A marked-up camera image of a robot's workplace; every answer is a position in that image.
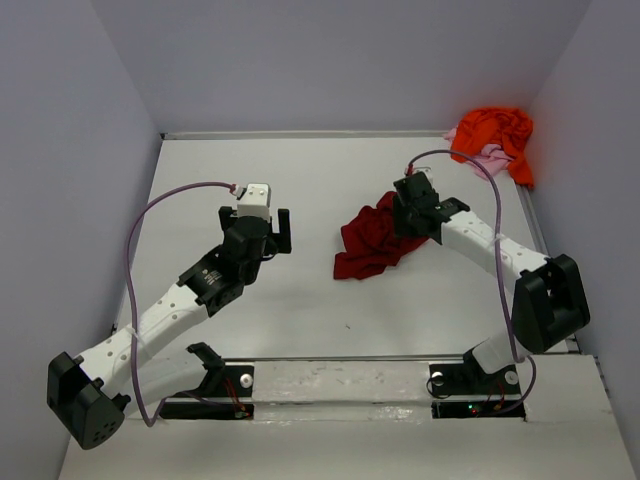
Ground dark red t-shirt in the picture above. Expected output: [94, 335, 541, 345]
[333, 191, 429, 280]

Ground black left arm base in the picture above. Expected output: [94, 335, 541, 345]
[160, 363, 255, 421]

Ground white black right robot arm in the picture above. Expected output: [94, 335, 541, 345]
[392, 172, 591, 399]

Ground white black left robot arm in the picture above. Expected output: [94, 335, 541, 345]
[46, 207, 292, 450]

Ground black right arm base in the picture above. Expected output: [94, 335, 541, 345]
[425, 363, 526, 420]

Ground pink t-shirt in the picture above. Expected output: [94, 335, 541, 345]
[443, 127, 514, 180]

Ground orange t-shirt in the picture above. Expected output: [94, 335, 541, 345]
[450, 107, 535, 189]

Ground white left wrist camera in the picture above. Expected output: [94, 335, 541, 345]
[236, 183, 271, 223]

